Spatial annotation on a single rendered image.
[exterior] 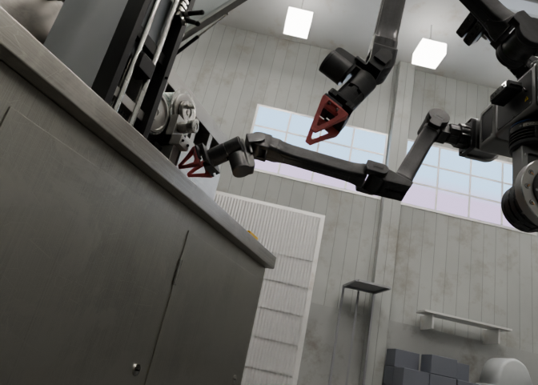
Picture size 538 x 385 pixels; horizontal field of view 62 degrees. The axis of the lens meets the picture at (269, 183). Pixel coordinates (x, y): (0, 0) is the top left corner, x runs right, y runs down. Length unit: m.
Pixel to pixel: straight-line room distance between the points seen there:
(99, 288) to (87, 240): 0.09
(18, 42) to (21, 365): 0.43
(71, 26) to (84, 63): 0.17
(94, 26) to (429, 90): 8.73
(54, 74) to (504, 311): 8.42
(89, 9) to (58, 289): 0.84
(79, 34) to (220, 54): 7.91
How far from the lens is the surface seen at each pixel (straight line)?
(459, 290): 8.40
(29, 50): 0.65
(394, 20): 1.17
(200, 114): 2.20
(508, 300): 8.81
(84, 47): 1.27
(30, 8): 1.51
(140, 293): 0.90
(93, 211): 0.77
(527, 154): 1.45
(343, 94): 1.00
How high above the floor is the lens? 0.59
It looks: 21 degrees up
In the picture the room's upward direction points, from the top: 13 degrees clockwise
